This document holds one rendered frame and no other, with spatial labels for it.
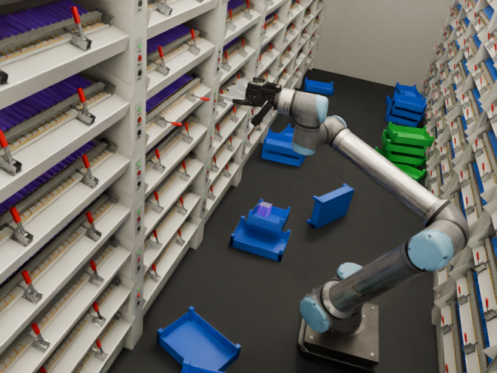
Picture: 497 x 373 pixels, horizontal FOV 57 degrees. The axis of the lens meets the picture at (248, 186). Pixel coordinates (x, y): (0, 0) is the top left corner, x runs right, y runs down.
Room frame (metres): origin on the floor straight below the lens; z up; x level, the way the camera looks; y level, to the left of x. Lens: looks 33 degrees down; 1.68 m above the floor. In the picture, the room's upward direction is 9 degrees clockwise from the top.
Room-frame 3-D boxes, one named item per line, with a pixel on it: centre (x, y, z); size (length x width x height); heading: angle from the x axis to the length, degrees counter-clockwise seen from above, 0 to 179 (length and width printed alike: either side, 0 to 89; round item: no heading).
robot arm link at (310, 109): (1.49, -0.17, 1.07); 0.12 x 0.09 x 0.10; 78
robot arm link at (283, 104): (1.51, -0.08, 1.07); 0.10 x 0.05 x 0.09; 168
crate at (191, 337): (1.25, 0.10, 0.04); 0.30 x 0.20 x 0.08; 55
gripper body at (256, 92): (1.53, 0.00, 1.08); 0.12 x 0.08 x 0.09; 78
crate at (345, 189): (2.37, -0.53, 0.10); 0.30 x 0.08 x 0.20; 135
